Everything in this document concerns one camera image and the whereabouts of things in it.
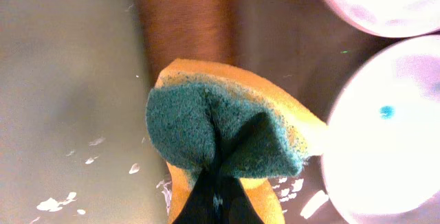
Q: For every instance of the green and yellow sponge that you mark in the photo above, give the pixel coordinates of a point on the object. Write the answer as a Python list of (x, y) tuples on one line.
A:
[(207, 115)]

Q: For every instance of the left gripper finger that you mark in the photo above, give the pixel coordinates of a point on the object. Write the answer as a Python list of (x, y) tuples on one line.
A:
[(214, 199)]

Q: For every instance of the large dark serving tray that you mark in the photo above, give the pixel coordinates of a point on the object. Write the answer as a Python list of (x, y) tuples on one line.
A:
[(303, 47)]

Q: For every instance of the white plate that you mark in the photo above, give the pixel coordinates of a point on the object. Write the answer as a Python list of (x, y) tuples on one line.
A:
[(382, 161), (389, 18)]

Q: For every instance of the small green water tray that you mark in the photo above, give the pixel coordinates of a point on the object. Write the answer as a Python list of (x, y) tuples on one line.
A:
[(74, 82)]

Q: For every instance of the white plate top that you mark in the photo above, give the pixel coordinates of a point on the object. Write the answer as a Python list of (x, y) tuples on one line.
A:
[(389, 18)]

